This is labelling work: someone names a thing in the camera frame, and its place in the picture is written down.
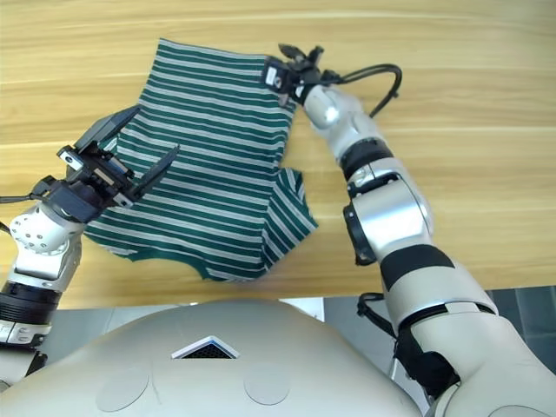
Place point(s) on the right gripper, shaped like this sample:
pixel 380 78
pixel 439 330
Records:
pixel 313 74

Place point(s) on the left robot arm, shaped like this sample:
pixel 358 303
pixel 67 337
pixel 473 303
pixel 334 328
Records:
pixel 41 247

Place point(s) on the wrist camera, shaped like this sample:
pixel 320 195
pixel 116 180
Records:
pixel 71 159
pixel 278 74

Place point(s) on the green white striped T-shirt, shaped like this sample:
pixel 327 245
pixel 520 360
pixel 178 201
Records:
pixel 217 174

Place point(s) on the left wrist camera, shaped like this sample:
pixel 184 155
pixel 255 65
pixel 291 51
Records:
pixel 71 159

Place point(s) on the robot body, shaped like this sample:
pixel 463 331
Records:
pixel 217 369

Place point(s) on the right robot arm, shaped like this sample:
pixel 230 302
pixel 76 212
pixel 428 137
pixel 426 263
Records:
pixel 391 213

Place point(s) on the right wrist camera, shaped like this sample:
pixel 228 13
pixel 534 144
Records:
pixel 278 74

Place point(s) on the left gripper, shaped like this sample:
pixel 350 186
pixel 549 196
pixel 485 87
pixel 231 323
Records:
pixel 82 197

